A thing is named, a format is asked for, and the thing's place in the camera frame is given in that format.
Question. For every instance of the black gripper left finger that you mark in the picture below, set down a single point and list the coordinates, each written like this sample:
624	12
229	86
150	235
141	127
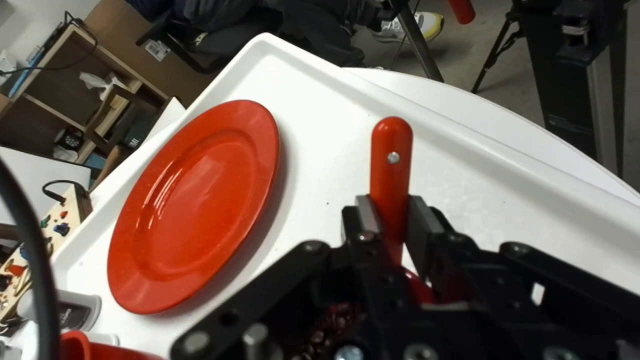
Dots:
363	266

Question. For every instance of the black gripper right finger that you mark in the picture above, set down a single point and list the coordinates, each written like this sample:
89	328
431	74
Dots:
466	266

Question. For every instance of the red plate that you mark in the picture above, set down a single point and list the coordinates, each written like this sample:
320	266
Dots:
192	207

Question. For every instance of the dark brown beans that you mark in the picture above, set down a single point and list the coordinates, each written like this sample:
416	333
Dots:
330	326

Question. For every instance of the black equipment stand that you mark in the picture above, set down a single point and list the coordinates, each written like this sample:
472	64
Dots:
566	67

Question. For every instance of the black floor stand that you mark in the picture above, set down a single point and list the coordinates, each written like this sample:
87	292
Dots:
421	40

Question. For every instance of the black office chair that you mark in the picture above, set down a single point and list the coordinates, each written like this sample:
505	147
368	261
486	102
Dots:
201	40

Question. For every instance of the brown cardboard panel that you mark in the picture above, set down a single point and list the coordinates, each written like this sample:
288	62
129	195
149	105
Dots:
132	33

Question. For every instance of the wooden shelf unit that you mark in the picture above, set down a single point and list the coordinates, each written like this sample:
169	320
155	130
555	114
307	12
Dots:
67	86

